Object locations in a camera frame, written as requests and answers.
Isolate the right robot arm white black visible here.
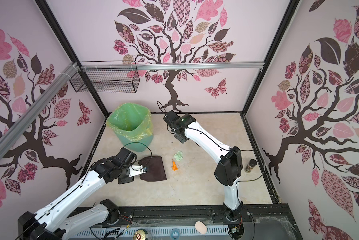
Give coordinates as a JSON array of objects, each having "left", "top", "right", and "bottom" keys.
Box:
[{"left": 163, "top": 111, "right": 243, "bottom": 222}]

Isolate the dark brown dustpan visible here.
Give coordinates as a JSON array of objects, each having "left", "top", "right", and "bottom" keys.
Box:
[{"left": 138, "top": 156, "right": 167, "bottom": 183}]

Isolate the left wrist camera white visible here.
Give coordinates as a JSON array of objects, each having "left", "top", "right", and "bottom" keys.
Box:
[{"left": 128, "top": 165, "right": 147, "bottom": 177}]

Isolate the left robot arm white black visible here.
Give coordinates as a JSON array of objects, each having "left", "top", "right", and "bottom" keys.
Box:
[{"left": 17, "top": 148, "right": 145, "bottom": 240}]

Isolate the green bin with liner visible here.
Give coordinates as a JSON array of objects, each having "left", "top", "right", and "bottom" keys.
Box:
[{"left": 106, "top": 103, "right": 153, "bottom": 153}]

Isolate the black wire basket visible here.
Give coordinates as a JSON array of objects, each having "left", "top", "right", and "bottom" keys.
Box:
[{"left": 69, "top": 60, "right": 140, "bottom": 94}]

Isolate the green scrap right front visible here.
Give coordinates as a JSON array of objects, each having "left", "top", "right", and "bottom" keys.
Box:
[{"left": 173, "top": 151, "right": 183, "bottom": 162}]

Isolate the aluminium rail left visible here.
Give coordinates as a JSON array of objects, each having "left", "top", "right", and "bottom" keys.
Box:
[{"left": 0, "top": 63, "right": 79, "bottom": 160}]

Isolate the small brown bottle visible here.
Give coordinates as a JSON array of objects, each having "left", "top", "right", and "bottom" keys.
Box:
[{"left": 244, "top": 159, "right": 257, "bottom": 173}]

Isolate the gold round can top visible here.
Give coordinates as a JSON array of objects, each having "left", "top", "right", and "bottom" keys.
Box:
[{"left": 132, "top": 229, "right": 149, "bottom": 240}]

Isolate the orange scraps right front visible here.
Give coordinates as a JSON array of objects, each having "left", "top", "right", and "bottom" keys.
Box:
[{"left": 171, "top": 159, "right": 178, "bottom": 171}]

